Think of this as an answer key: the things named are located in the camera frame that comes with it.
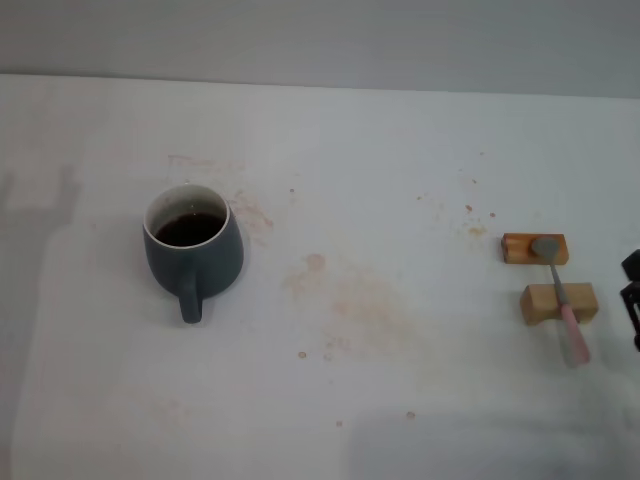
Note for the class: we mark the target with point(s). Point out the dark orange wooden block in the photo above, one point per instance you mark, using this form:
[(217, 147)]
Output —
[(515, 249)]

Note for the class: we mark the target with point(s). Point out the pale notched wooden block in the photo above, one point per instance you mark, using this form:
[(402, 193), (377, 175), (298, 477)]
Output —
[(537, 302)]

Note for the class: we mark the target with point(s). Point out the grey ceramic coffee cup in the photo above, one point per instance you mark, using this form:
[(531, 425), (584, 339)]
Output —
[(210, 265)]

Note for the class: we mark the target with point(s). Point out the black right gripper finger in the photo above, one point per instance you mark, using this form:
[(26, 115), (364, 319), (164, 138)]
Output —
[(634, 310)]

